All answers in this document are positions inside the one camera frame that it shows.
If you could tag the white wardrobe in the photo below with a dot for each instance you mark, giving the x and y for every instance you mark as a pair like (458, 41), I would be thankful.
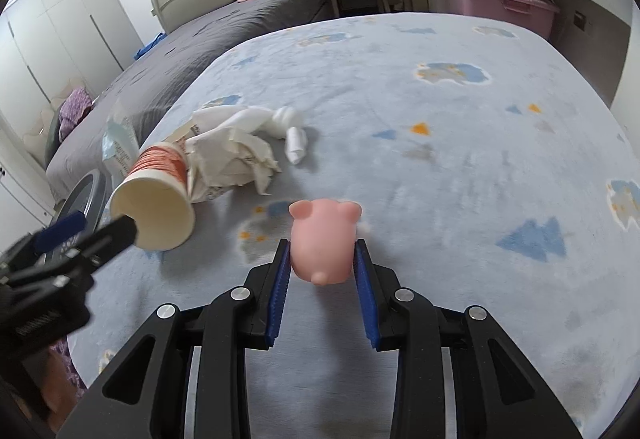
(60, 19)

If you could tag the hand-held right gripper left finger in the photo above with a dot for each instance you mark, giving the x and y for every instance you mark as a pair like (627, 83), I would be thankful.
(277, 289)

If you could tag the wall socket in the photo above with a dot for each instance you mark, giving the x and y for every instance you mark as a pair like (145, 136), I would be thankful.
(580, 21)

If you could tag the orange patterned paper cup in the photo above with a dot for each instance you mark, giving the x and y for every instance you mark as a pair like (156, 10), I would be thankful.
(150, 204)

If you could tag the pink pig toy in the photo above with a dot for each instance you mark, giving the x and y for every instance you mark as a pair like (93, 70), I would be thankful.
(320, 244)

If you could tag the white paper bag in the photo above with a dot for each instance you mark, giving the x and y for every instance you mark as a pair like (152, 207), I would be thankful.
(230, 164)

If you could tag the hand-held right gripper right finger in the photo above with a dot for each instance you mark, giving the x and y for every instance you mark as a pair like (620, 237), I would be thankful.
(367, 299)

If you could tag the twisted white tissue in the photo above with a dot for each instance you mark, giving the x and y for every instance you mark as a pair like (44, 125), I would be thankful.
(280, 121)

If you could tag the bed with grey sheet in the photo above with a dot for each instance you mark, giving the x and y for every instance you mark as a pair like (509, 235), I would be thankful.
(175, 54)

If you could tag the light blue wet wipes packet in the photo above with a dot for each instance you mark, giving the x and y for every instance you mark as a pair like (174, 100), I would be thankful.
(117, 149)

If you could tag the pink plastic storage box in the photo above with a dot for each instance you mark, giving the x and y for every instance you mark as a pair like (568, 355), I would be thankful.
(500, 9)

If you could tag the light blue printed blanket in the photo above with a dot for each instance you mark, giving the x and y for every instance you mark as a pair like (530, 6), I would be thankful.
(450, 119)

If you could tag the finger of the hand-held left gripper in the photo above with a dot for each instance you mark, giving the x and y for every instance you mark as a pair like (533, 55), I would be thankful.
(60, 231)
(115, 231)

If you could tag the purple knit garment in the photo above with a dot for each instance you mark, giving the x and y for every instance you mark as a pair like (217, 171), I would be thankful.
(75, 114)

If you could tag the blue cloth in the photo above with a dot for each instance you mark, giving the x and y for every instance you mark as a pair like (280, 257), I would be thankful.
(150, 46)

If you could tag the beige crown-shaped cushion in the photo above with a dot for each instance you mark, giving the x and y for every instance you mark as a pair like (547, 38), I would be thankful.
(40, 119)

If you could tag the white door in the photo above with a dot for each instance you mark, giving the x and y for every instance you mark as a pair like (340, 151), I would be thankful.
(20, 189)

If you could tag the dark grey cushion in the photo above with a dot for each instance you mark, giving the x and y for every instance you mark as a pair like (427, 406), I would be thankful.
(52, 139)

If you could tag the person's left forearm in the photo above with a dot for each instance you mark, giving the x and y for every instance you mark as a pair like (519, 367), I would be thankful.
(60, 391)

